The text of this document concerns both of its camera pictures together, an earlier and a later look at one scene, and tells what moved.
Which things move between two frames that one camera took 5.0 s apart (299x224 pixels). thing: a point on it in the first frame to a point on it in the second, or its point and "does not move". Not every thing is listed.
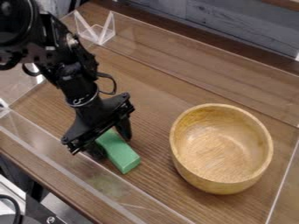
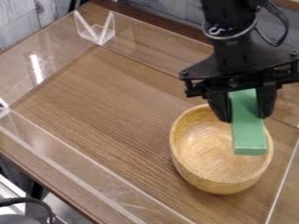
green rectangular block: (117, 150) to (248, 130)
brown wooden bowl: (220, 147) does not move
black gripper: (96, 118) to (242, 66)
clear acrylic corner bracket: (96, 32) does not move
